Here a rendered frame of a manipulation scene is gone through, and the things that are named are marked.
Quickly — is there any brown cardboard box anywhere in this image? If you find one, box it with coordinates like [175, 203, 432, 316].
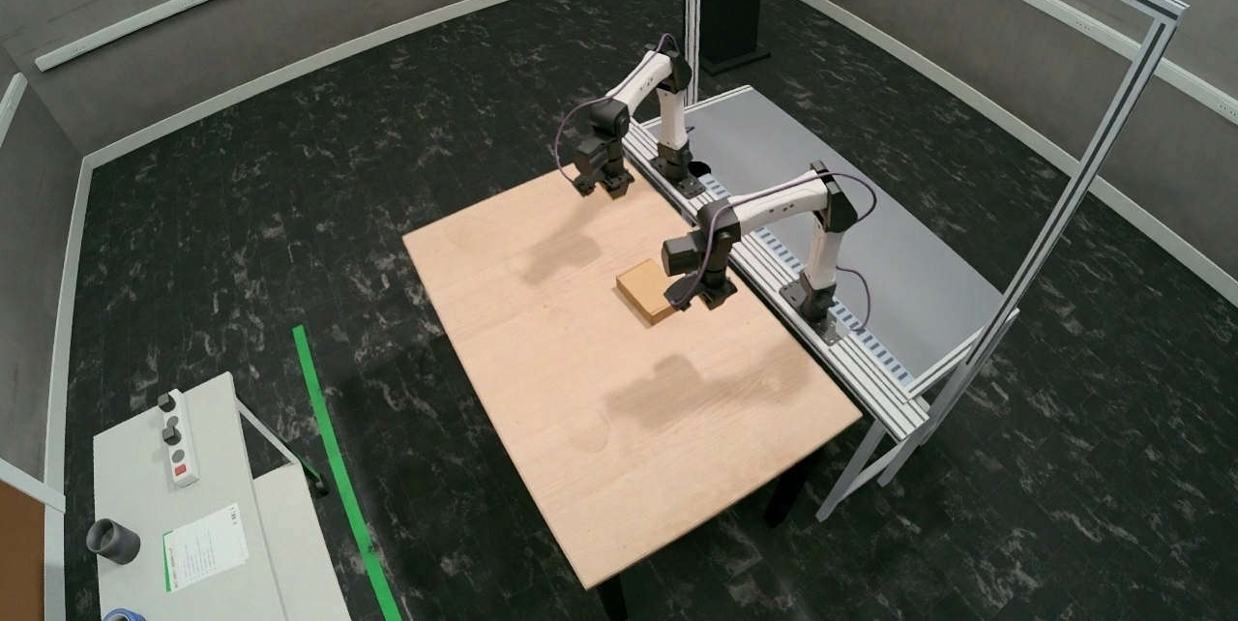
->
[617, 259, 676, 327]

